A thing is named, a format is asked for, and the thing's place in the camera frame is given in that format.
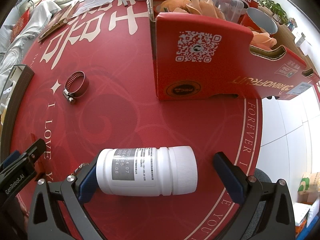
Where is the grey covered sofa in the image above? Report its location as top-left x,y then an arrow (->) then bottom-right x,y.
1,0 -> 61,88

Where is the green potted plant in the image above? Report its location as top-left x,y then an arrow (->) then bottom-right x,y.
258,0 -> 289,25

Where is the white plastic pill bottle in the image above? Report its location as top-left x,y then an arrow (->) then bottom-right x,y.
96,146 -> 198,197

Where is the red fruit cardboard box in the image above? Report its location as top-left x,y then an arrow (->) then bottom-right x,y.
147,0 -> 319,100

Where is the round red printed rug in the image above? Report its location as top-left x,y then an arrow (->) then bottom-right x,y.
11,0 -> 262,239

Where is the red embroidered cushion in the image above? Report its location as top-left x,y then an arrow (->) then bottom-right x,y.
10,9 -> 30,43

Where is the clear plastic container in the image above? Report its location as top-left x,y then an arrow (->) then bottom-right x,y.
212,0 -> 244,23

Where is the small metal hose clamp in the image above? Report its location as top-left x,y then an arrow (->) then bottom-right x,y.
63,71 -> 89,104

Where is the long red flat box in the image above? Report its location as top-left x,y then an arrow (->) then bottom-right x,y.
37,1 -> 80,42

